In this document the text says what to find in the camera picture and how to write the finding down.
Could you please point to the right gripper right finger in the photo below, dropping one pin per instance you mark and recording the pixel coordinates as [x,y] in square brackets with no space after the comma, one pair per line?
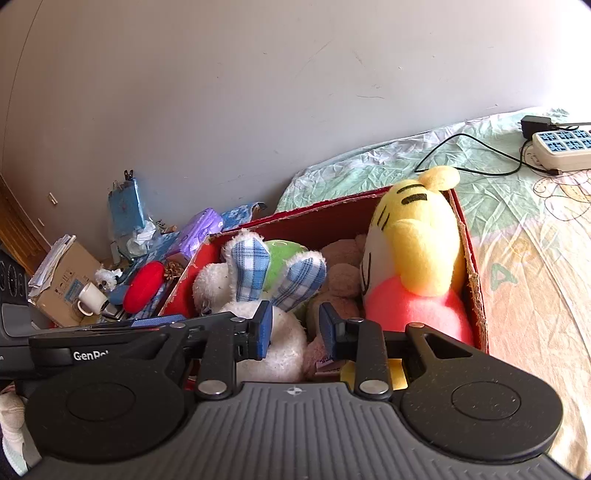
[362,342]

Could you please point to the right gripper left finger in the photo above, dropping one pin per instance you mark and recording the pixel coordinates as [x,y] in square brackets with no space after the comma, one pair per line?
[231,339]

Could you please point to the pink teddy bear plush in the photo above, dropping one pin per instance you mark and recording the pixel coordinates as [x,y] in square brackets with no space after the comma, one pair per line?
[342,289]

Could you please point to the green frog plush toy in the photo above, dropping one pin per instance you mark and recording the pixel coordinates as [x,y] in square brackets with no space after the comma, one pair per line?
[280,252]

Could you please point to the gloved hand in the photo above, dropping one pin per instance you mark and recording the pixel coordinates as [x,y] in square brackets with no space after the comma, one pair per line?
[18,452]

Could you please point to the white mug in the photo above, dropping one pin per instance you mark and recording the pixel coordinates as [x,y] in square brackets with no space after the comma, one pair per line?
[91,300]

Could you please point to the red round cushion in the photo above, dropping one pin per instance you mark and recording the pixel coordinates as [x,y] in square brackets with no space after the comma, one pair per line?
[143,287]

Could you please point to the brown cardboard box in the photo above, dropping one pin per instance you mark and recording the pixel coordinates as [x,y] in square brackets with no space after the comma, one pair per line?
[76,269]

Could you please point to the yellow tiger plush toy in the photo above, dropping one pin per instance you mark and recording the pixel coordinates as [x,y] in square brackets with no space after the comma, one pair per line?
[413,267]

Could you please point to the stack of papers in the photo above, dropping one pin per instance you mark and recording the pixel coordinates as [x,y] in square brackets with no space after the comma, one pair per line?
[43,276]

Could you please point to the purple tissue pack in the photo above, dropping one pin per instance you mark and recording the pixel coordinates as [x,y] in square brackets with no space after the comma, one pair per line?
[203,224]

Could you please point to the blue checkered cloth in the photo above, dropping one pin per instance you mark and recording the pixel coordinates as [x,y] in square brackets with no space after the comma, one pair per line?
[173,251]

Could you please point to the wooden cabinet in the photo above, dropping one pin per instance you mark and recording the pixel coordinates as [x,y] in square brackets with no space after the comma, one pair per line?
[19,236]

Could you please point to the black power adapter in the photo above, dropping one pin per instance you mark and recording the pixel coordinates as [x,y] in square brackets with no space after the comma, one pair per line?
[532,124]

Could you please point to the white blue power strip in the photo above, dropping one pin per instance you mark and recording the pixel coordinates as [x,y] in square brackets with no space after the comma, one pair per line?
[563,150]

